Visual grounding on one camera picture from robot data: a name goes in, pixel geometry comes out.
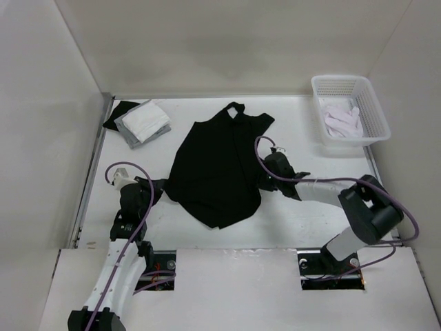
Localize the folded black tank top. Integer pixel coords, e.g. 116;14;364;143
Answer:
103;101;140;132

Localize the black tank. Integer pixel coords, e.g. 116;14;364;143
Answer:
103;101;140;132
163;101;276;231

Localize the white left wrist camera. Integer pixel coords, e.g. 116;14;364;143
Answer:
112;168;136;190

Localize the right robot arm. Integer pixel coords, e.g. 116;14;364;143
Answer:
258;149;404;273

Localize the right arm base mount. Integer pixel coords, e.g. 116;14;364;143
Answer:
297;250;365;290

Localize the folded white tank top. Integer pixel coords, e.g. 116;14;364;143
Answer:
122;101;171;143

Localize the white tank top in basket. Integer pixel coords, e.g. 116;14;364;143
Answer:
321;103;364;138

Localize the folded grey tank top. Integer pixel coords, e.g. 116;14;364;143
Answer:
112;101;172;150

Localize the white plastic basket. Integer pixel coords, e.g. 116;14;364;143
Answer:
311;74;391;148

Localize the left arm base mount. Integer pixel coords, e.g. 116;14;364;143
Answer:
135;241;177;292

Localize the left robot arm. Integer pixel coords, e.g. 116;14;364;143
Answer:
68;174;166;330

